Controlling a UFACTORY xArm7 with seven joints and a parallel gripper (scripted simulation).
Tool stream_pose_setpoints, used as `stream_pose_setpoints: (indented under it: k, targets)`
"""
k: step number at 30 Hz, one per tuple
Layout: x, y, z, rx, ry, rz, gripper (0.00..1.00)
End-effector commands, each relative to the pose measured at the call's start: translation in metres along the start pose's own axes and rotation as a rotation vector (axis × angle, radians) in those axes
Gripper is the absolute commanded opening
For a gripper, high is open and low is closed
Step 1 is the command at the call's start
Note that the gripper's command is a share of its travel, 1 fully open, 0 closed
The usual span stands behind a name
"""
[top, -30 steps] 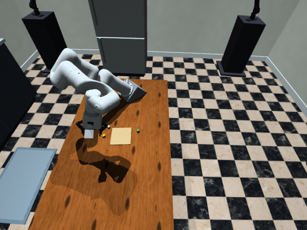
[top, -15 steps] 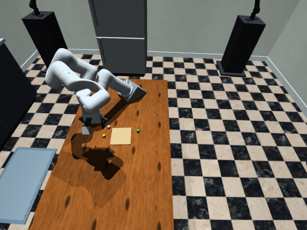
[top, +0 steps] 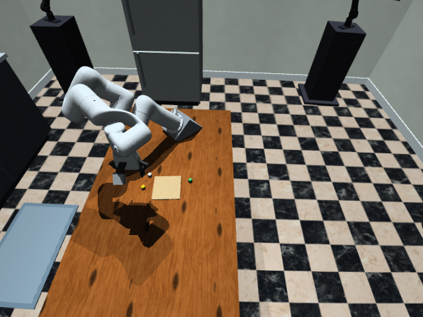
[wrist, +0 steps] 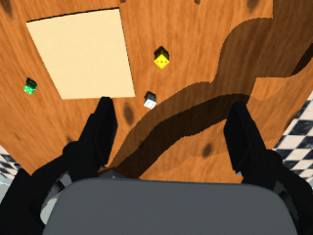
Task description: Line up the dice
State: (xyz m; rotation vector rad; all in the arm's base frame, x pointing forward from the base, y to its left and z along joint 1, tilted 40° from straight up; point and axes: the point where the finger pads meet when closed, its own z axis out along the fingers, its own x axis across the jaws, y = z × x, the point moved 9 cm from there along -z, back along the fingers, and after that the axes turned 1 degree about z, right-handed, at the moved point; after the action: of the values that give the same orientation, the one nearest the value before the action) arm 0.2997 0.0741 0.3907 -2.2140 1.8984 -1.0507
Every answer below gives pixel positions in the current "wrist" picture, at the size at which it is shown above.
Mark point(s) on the beige mat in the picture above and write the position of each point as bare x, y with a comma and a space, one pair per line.
85, 54

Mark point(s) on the green die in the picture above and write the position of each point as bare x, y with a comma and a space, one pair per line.
30, 87

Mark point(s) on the white die with black pips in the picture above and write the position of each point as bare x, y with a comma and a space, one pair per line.
150, 101

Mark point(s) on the yellow die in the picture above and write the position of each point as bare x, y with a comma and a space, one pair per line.
161, 59

